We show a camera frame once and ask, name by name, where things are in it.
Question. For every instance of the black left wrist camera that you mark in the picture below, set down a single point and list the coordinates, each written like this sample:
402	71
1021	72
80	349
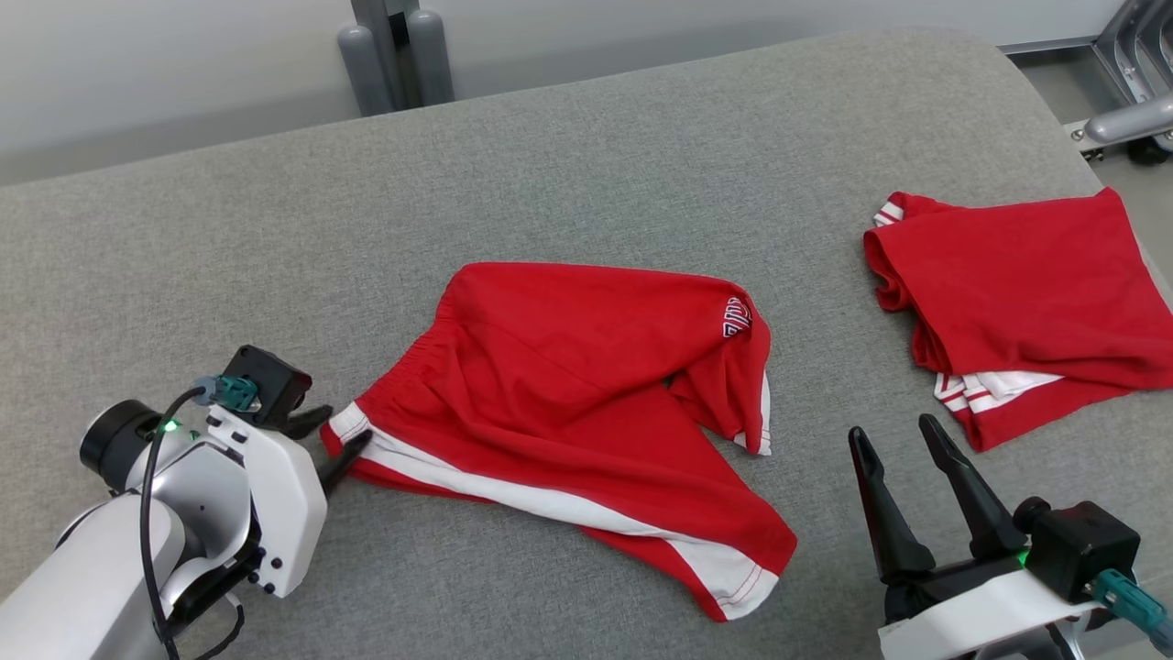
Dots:
270	380

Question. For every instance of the teal right camera plug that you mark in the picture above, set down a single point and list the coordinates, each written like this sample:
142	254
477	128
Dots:
1132	600

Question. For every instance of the grey metal bar with rounded foot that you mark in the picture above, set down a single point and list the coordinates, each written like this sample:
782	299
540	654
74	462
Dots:
1132	119

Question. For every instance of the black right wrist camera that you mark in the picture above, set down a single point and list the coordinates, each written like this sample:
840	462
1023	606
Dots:
1081	545

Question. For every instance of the red shorts with white stripes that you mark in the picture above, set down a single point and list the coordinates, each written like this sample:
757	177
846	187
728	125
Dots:
568	367

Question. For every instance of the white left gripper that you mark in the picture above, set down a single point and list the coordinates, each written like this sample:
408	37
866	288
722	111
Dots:
289	513

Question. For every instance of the grey partition post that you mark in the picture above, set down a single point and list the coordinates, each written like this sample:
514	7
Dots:
367	64

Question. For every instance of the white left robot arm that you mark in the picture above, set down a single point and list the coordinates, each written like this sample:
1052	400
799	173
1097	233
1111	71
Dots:
82	587

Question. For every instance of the grey metal bar with bracket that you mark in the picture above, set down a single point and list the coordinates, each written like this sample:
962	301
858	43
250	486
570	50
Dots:
1132	46

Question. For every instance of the teal camera plug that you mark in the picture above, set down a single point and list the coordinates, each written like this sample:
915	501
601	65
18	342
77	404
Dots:
234	392
1132	600

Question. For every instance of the teal left camera plug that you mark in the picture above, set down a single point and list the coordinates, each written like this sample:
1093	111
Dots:
234	392

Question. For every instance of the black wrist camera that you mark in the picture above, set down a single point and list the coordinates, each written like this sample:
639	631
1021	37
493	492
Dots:
1081	545
270	380

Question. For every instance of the red jersey with white sleeves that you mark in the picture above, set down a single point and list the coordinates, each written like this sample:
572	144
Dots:
1026	275

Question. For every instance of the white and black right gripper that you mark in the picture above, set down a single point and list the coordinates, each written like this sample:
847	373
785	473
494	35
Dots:
971	623

